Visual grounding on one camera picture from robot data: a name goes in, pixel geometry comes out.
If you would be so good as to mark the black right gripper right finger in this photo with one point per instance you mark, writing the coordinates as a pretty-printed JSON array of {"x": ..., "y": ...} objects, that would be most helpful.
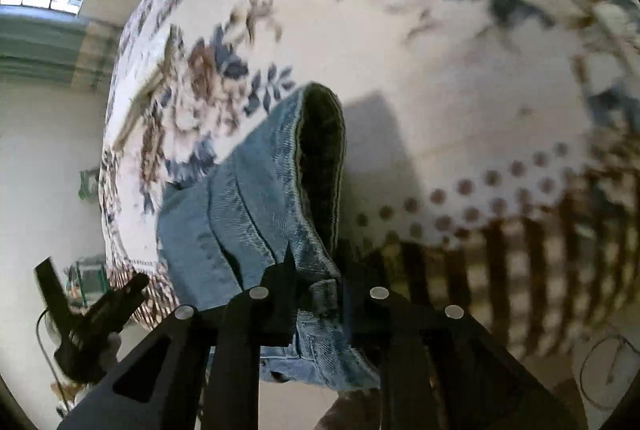
[{"x": 439, "y": 369}]

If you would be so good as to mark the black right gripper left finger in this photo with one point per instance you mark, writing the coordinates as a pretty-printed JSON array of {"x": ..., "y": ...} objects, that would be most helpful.
[{"x": 197, "y": 369}]

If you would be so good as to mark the blue denim pants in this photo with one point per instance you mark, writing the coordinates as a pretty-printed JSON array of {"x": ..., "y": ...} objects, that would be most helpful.
[{"x": 276, "y": 194}]

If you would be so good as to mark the green striped curtain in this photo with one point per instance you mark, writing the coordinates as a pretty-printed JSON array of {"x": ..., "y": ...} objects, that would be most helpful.
[{"x": 40, "y": 46}]

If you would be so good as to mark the floral and striped fleece blanket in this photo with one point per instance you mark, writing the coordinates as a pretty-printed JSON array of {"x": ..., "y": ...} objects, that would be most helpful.
[{"x": 502, "y": 136}]

